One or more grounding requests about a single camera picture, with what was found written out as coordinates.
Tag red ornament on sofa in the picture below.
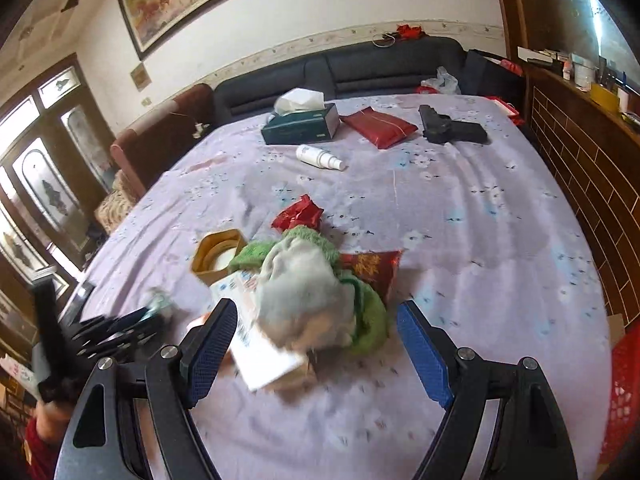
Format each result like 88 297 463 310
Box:
394 24 426 41

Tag brown armchair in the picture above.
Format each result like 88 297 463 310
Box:
110 84 214 198

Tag red wrapper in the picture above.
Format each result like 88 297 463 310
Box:
271 194 323 233

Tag floral purple tablecloth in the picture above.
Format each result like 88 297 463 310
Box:
84 96 611 479

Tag person's left hand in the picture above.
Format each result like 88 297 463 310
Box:
35 401 75 448

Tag yellow box on sideboard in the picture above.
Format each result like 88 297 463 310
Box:
589 82 620 114

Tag red plastic basket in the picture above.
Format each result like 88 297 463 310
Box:
599 321 639 464

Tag green tissue box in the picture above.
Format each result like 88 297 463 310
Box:
262 88 341 145

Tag white spray bottle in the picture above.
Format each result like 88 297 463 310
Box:
295 144 346 171

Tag gold square lid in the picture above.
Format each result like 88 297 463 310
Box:
191 229 246 286

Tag red gold foil packet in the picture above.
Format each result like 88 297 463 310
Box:
340 250 402 306

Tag teal blister pack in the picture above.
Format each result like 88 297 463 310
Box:
143 287 175 321

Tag small gold wall plaque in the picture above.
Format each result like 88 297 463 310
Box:
130 63 151 91

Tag red leather pouch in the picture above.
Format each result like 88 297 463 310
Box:
341 106 418 150

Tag frosted glass panel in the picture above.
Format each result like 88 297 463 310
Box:
518 0 639 89

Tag wooden glass door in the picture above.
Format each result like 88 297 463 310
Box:
1 55 116 300

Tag white blue medicine box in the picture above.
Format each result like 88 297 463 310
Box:
209 270 314 391

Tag white charger plug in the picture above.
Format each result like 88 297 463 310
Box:
192 122 210 140

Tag green towel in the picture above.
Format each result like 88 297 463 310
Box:
229 226 387 356

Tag black bag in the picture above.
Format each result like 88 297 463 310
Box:
459 49 526 110

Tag white cloth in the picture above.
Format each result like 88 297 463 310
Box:
255 237 356 353

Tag clear plastic bag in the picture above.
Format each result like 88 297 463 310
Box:
421 66 461 96

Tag black leather sofa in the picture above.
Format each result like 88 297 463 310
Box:
213 36 468 126

